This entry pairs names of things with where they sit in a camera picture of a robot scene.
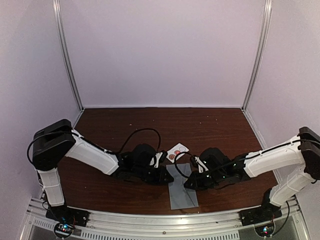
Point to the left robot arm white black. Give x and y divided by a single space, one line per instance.
59 140

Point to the grey envelope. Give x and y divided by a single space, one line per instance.
179 196

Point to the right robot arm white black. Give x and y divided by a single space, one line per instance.
303 150

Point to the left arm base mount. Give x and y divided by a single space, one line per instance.
71 216

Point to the front aluminium rail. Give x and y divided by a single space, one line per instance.
225 225

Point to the left aluminium frame post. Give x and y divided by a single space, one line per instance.
65 53

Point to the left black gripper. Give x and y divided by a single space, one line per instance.
162 172

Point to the right circuit board with leds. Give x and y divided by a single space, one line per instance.
265 230

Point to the right aluminium frame post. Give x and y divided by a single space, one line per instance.
264 31

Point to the circuit board with leds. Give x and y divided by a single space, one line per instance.
265 230
63 230

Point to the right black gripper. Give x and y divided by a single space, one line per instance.
197 184

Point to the aluminium frame post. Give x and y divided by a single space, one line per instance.
264 31
65 53

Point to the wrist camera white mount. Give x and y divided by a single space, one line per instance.
158 158
197 163

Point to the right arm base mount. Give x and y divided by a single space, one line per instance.
259 214

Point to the left circuit board with leds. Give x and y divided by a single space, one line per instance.
63 230

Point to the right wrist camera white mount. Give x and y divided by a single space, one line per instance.
197 163

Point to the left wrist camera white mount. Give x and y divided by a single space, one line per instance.
158 158

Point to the white sticker sheet with seals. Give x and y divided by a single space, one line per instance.
174 151

